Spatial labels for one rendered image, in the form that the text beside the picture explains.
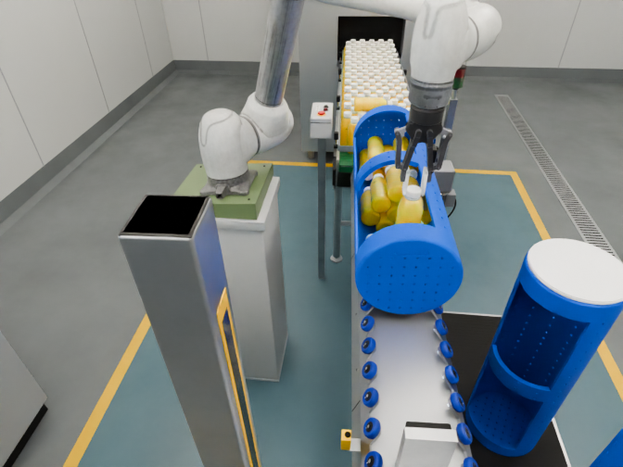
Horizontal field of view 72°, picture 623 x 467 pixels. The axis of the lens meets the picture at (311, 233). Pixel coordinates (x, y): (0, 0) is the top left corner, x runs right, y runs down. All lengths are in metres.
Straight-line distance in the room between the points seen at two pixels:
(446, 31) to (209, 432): 0.79
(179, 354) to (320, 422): 1.73
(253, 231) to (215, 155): 0.30
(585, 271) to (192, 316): 1.25
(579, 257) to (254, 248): 1.07
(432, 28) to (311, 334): 1.83
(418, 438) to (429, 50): 0.75
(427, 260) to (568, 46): 5.63
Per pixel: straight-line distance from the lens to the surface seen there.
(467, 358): 2.27
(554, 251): 1.51
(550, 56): 6.57
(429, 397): 1.17
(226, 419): 0.54
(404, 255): 1.12
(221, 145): 1.51
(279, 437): 2.13
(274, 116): 1.59
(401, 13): 1.15
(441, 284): 1.21
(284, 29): 1.44
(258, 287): 1.76
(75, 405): 2.48
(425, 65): 0.95
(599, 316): 1.43
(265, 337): 2.00
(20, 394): 2.29
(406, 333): 1.27
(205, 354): 0.44
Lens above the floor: 1.90
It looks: 38 degrees down
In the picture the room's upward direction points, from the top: 1 degrees counter-clockwise
